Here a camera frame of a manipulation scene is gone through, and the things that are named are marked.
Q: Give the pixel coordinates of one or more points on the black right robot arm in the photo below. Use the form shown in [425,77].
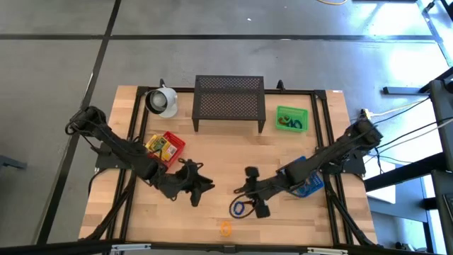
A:
[329,156]

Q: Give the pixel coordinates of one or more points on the green coil wristband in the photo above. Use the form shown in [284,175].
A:
[287,120]

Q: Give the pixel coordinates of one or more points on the black camera rig bar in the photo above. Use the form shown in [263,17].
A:
[70,248]

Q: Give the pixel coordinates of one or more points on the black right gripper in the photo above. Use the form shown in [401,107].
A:
[262,189]

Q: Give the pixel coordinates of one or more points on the black perforated metal desk riser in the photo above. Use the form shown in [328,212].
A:
[228,102]

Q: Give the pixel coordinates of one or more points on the yellow coil wristband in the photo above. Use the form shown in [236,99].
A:
[221,229]

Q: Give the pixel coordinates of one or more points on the red plastic basket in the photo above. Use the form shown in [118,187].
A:
[178,145]

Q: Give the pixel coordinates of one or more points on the black clamp knob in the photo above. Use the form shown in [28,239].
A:
[280,85]
[162,83]

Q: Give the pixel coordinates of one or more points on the green plastic basket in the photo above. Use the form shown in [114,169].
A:
[297,111]

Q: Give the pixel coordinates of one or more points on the orange coil wristband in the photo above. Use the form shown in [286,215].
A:
[280,122]

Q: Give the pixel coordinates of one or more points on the grey chair base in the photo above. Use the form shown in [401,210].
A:
[10,163]

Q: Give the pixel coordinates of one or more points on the blue plastic basket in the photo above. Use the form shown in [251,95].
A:
[316,184]

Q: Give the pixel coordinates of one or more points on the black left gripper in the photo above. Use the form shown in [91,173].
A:
[184,182]

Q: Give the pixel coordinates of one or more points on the blue coil wristband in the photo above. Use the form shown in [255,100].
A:
[292,124]
[300,124]
[234,209]

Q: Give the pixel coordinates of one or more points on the black desk frame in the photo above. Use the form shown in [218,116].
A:
[442,106]

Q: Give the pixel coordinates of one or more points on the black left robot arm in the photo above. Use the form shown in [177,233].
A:
[120,145]

